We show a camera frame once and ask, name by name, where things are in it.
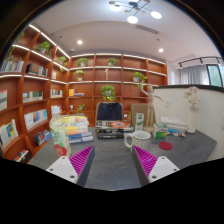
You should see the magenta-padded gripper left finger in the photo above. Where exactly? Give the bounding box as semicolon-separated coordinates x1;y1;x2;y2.
45;144;96;188

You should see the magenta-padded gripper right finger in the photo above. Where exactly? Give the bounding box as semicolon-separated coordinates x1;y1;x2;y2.
131;144;181;188

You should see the clear drink bottle white cap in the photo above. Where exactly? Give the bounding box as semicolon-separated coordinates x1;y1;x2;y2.
49;114;72;158

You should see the flat round red coaster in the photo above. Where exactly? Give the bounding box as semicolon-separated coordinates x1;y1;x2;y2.
158;141;174;151

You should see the white patterned mug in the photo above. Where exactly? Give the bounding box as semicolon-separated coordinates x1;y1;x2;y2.
124;130;152;153

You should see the stack of colourful books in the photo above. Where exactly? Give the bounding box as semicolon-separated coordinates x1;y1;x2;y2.
58;114;94;145

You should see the green and white carton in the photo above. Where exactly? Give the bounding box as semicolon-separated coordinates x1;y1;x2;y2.
134;112;145;132

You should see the white vase with flowers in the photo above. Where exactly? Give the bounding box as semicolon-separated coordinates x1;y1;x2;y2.
183;85;200;134

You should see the stack of dark books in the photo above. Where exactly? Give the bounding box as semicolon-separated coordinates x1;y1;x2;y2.
95;120;132;140

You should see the tan brown chair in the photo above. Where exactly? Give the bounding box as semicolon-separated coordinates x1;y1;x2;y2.
129;102;156;128

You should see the wooden artist mannequin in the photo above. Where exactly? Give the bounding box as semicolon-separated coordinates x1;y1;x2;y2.
139;83;164;129

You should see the wooden shelf unit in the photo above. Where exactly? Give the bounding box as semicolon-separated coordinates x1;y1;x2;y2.
0;23;169;164

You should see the dark blue chair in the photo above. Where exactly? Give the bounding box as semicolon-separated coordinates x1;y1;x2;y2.
95;101;125;123

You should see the grey curtain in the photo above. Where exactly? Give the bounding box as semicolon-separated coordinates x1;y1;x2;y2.
179;64;210;86

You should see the window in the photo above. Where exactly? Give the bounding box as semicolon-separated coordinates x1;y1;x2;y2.
206;63;224;88

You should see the ceiling air vent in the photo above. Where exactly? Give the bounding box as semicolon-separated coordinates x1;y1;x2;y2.
134;23;160;35

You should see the branched ceiling lamp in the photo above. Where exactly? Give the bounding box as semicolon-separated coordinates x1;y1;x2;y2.
108;0;163;25

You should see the black track light rail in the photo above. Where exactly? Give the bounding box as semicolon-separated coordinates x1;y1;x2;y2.
177;55;224;70

